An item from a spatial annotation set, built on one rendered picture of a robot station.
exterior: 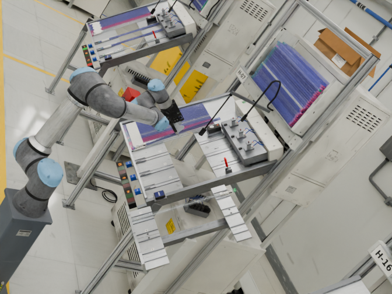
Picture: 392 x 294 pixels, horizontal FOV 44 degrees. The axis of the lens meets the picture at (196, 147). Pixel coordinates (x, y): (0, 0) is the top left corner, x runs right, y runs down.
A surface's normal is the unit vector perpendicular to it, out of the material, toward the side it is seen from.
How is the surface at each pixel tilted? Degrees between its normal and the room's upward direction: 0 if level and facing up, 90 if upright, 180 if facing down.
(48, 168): 7
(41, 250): 0
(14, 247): 90
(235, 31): 90
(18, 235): 90
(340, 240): 90
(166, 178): 43
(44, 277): 0
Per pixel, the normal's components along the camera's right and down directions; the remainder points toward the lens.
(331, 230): -0.76, -0.30
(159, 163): -0.11, -0.75
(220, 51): 0.31, 0.60
